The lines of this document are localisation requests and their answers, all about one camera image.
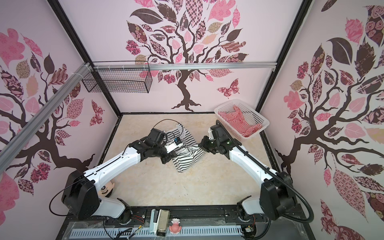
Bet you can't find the black corrugated cable hose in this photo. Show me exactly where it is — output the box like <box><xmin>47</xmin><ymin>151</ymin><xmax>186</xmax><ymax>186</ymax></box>
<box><xmin>215</xmin><ymin>119</ymin><xmax>315</xmax><ymax>224</ymax></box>

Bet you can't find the black wire mesh basket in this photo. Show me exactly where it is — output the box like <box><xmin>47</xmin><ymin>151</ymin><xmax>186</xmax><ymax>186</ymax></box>
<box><xmin>82</xmin><ymin>60</ymin><xmax>153</xmax><ymax>94</ymax></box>

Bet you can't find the black white striped tank top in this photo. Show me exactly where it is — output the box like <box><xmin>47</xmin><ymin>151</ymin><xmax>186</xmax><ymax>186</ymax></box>
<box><xmin>166</xmin><ymin>124</ymin><xmax>206</xmax><ymax>173</ymax></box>

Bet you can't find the aluminium rail wall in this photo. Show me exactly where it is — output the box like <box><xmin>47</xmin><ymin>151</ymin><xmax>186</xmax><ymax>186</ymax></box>
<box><xmin>1</xmin><ymin>63</ymin><xmax>92</xmax><ymax>173</ymax></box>
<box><xmin>93</xmin><ymin>62</ymin><xmax>277</xmax><ymax>71</ymax></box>

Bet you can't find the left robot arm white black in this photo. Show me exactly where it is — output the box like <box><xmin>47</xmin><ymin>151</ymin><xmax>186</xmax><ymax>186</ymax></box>
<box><xmin>62</xmin><ymin>129</ymin><xmax>183</xmax><ymax>225</ymax></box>

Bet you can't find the cartoon boy plush head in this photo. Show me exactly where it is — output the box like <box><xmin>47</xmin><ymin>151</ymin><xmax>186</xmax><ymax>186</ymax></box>
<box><xmin>98</xmin><ymin>181</ymin><xmax>115</xmax><ymax>198</ymax></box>

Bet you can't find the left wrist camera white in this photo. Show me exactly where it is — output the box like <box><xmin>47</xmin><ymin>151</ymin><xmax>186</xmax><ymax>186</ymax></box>
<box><xmin>165</xmin><ymin>137</ymin><xmax>183</xmax><ymax>153</ymax></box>

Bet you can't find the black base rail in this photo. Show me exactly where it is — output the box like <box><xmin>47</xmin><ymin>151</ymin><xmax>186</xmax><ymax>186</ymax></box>
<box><xmin>64</xmin><ymin>204</ymin><xmax>304</xmax><ymax>224</ymax></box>

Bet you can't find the aluminium rail left wall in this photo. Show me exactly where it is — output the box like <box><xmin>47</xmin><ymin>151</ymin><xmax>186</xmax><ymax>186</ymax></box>
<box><xmin>1</xmin><ymin>63</ymin><xmax>92</xmax><ymax>173</ymax></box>

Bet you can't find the white slotted cable duct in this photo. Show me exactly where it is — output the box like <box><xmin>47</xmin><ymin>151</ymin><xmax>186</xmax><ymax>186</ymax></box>
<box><xmin>69</xmin><ymin>225</ymin><xmax>243</xmax><ymax>240</ymax></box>

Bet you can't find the pink pig figurine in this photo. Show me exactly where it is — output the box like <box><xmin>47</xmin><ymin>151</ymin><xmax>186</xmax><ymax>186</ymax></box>
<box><xmin>169</xmin><ymin>218</ymin><xmax>182</xmax><ymax>235</ymax></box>

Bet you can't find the white plastic laundry basket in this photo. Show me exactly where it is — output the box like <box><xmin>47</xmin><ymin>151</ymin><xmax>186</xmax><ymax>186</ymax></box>
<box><xmin>214</xmin><ymin>99</ymin><xmax>270</xmax><ymax>142</ymax></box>

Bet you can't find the red white striped tank top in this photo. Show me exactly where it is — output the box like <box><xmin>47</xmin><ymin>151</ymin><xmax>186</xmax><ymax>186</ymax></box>
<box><xmin>219</xmin><ymin>106</ymin><xmax>263</xmax><ymax>137</ymax></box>

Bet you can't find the aluminium rail back wall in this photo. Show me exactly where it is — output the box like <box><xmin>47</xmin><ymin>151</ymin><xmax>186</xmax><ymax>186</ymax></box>
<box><xmin>93</xmin><ymin>62</ymin><xmax>277</xmax><ymax>71</ymax></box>

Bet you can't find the silver white box device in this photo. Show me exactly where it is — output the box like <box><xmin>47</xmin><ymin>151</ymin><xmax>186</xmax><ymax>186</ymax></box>
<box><xmin>149</xmin><ymin>209</ymin><xmax>171</xmax><ymax>237</ymax></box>

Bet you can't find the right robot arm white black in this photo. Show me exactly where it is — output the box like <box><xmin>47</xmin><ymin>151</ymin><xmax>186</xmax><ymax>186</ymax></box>
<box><xmin>199</xmin><ymin>120</ymin><xmax>298</xmax><ymax>221</ymax></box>

